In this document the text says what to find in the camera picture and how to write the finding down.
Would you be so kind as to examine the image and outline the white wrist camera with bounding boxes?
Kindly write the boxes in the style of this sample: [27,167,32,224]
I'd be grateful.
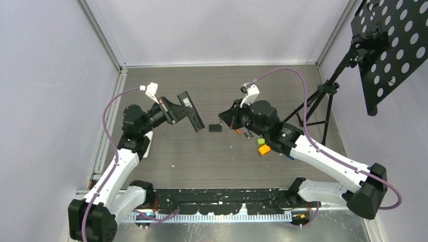
[240,83,259,108]
[139,82,159,104]

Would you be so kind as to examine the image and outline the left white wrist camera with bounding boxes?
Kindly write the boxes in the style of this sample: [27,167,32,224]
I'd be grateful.
[139,82,159,104]

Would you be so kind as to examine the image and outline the purple cable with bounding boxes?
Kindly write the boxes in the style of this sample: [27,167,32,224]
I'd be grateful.
[81,86,181,242]
[245,67,403,229]

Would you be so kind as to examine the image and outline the lime green block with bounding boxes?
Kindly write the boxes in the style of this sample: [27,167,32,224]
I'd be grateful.
[257,138,265,147]

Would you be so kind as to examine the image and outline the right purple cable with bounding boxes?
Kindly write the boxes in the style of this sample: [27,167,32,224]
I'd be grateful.
[245,67,403,229]

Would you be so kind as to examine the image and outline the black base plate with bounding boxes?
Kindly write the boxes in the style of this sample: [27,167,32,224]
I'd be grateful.
[132,188,321,225]

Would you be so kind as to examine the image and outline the black remote control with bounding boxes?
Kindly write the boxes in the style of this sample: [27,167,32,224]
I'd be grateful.
[177,91,205,132]

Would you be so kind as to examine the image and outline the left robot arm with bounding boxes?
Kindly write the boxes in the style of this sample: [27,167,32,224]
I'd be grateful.
[68,92,204,241]

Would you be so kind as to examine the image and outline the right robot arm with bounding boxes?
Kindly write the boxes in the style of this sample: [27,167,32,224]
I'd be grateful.
[219,99,388,220]

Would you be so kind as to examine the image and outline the black tripod stand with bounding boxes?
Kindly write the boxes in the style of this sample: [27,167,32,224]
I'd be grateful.
[283,31,389,146]

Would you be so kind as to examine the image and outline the black perforated panel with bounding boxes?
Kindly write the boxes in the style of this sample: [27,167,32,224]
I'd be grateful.
[351,0,427,116]

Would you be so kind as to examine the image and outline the black battery cover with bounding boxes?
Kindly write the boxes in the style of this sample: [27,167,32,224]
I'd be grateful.
[208,124,222,132]

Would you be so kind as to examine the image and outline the white remote control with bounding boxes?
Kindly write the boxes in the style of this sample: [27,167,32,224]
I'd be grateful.
[143,131,154,159]

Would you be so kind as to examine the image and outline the orange block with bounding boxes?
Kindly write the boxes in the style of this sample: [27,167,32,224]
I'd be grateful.
[258,145,271,156]

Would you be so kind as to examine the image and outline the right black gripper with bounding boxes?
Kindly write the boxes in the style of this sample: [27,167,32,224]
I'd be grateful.
[220,98,268,139]

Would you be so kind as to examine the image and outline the aluminium frame rail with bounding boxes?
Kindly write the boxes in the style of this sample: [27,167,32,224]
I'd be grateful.
[70,190,375,224]

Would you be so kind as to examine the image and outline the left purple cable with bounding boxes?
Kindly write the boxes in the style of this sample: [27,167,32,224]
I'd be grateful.
[81,86,181,242]

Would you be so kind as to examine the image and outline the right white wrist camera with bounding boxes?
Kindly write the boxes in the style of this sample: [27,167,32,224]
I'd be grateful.
[240,83,259,108]

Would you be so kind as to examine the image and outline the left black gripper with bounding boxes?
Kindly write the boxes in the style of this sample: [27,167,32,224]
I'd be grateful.
[140,96,193,135]

